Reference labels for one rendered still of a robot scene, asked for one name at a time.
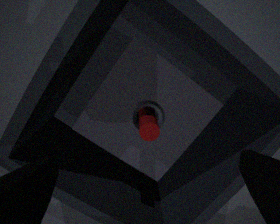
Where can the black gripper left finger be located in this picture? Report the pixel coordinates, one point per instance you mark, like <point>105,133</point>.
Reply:
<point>25,193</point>

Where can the dark red cylinder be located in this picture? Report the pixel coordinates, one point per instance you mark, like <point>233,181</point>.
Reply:
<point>148,125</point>

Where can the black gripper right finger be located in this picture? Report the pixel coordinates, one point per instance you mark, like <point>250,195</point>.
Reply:
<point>261,174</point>

